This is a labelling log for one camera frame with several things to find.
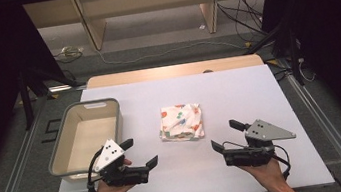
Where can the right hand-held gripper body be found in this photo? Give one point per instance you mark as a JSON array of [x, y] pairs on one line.
[[266, 132]]

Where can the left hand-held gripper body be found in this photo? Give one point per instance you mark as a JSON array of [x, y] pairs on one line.
[[109, 153]]

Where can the grey plastic basket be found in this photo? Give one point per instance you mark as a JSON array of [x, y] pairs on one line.
[[87, 138]]

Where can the white patterned cloth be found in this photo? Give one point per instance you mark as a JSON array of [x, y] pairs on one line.
[[180, 123]]

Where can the person's right hand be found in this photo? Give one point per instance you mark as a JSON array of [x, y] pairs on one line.
[[271, 172]]

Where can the white table mat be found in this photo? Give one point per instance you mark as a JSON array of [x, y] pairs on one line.
[[226, 101]]

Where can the wooden table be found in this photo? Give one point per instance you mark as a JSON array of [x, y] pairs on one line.
[[171, 71]]

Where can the black tripod stand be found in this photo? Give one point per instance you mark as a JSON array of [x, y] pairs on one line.
[[291, 48], [28, 92]]

